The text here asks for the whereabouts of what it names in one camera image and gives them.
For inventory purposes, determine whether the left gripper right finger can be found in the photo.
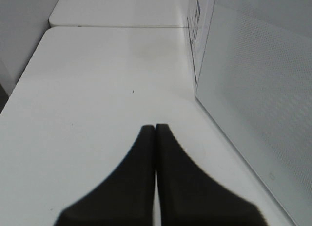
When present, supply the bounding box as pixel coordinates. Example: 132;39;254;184
156;124;267;226

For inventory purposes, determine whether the white microwave door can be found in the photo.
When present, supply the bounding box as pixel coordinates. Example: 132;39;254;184
196;0;312;226

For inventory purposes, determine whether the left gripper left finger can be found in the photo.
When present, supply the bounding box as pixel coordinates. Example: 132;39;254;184
55;125;155;226

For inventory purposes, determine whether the white microwave oven body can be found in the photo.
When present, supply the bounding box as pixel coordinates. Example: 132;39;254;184
187;0;215;83

